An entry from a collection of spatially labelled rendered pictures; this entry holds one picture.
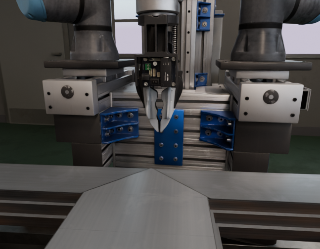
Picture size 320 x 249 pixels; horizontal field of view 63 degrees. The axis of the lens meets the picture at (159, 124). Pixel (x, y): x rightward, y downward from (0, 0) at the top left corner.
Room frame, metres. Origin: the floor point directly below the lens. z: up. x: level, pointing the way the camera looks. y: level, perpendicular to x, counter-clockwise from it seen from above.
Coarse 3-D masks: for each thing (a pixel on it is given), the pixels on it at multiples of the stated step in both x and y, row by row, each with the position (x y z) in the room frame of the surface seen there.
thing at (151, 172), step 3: (150, 168) 0.42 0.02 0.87; (141, 171) 0.41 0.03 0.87; (144, 171) 0.41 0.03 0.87; (147, 171) 0.41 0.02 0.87; (150, 171) 0.41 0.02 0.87; (153, 171) 0.41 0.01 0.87; (156, 171) 0.41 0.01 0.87; (132, 174) 0.40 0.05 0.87; (135, 174) 0.40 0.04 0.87; (138, 174) 0.40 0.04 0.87; (141, 174) 0.40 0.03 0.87; (144, 174) 0.40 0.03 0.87; (147, 174) 0.40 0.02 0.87; (150, 174) 0.40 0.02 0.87; (153, 174) 0.40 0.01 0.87; (156, 174) 0.40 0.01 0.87; (159, 174) 0.40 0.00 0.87; (162, 174) 0.40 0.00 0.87
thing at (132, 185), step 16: (128, 176) 0.39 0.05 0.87; (144, 176) 0.39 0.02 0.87; (160, 176) 0.39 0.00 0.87; (96, 192) 0.34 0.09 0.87; (112, 192) 0.34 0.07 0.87; (128, 192) 0.34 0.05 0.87; (144, 192) 0.34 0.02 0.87; (160, 192) 0.34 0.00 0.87; (176, 192) 0.34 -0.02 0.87; (192, 192) 0.34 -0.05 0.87
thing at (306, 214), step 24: (0, 192) 0.35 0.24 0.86; (24, 192) 0.35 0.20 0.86; (48, 192) 0.34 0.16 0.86; (0, 216) 0.33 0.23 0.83; (24, 216) 0.33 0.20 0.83; (48, 216) 0.33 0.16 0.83; (216, 216) 0.32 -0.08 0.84; (240, 216) 0.31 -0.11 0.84; (264, 216) 0.31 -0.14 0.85; (288, 216) 0.31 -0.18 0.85; (312, 216) 0.31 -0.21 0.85; (216, 240) 0.26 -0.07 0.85; (288, 240) 0.30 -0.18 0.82; (312, 240) 0.30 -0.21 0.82
